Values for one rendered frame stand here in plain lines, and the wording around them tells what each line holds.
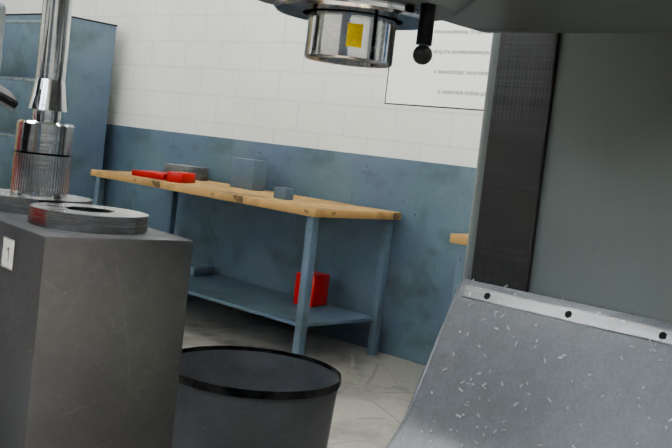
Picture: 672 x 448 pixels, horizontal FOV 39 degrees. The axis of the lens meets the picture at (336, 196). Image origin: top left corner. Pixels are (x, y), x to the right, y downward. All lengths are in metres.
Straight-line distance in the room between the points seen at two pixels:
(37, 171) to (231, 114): 6.18
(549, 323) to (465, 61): 4.84
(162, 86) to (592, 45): 6.89
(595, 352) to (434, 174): 4.89
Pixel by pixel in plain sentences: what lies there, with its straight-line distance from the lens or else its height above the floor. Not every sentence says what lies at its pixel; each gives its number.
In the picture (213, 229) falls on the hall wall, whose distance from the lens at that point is 7.05.
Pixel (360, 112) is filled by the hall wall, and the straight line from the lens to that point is 6.11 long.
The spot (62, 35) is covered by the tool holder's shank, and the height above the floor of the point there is 1.30.
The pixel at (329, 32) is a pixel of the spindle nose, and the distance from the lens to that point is 0.50.
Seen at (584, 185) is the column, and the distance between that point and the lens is 0.85.
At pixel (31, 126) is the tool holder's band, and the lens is 0.82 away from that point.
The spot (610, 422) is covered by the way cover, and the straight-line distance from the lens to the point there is 0.80.
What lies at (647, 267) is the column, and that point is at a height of 1.16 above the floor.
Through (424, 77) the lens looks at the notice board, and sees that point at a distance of 5.81.
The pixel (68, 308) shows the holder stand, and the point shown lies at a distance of 0.70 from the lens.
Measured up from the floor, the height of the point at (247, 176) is 0.97.
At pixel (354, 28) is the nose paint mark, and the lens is 0.49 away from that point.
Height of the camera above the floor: 1.23
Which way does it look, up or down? 3 degrees down
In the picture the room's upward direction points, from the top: 6 degrees clockwise
